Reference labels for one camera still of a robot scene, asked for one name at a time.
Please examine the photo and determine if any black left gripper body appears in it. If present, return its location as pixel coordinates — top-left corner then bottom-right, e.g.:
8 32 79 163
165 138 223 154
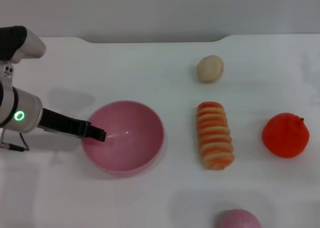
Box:
37 107 92 140

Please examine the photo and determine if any pink plastic bowl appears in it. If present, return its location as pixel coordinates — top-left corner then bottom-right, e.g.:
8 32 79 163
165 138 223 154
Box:
81 100 165 176

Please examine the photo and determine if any orange striped bread roll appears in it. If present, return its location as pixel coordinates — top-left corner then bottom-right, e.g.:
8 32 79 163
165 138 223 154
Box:
196 101 236 171

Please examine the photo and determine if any beige round bread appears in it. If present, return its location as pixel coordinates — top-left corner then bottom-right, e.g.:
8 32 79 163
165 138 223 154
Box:
196 54 225 83

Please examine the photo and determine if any pink round bread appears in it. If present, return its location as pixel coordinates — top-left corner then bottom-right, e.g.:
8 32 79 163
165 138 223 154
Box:
217 209 263 228

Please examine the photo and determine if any orange red pear-shaped bread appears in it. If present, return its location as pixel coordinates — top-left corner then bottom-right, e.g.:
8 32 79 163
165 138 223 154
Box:
261 112 311 159

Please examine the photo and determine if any left arm cable with connector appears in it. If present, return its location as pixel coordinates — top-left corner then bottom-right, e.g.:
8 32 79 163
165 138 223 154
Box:
0 129 30 152

